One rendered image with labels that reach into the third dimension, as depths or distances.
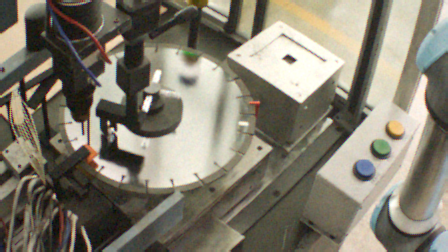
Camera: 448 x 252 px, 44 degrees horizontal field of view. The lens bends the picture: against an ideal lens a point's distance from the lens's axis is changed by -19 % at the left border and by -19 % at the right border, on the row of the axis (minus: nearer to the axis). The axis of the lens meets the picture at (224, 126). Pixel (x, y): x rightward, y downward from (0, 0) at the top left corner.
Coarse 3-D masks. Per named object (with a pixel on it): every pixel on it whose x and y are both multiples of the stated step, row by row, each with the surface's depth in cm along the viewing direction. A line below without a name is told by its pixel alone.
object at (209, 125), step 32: (160, 64) 120; (192, 64) 120; (96, 96) 113; (192, 96) 115; (224, 96) 115; (96, 128) 107; (128, 128) 108; (192, 128) 110; (224, 128) 111; (96, 160) 103; (128, 160) 104; (160, 160) 105; (192, 160) 105; (224, 160) 106
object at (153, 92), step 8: (160, 72) 111; (152, 80) 110; (152, 88) 108; (160, 88) 108; (144, 96) 108; (152, 96) 107; (168, 96) 108; (176, 96) 108; (144, 104) 106; (152, 104) 109
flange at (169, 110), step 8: (168, 88) 114; (160, 96) 110; (160, 104) 109; (168, 104) 111; (176, 104) 112; (152, 112) 109; (160, 112) 110; (168, 112) 110; (176, 112) 110; (152, 120) 109; (160, 120) 109; (168, 120) 109; (176, 120) 109; (144, 128) 107; (152, 128) 108; (160, 128) 108; (168, 128) 108
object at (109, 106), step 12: (132, 96) 98; (96, 108) 102; (108, 108) 102; (120, 108) 102; (132, 108) 99; (108, 120) 103; (120, 120) 102; (132, 120) 101; (144, 120) 103; (108, 132) 105
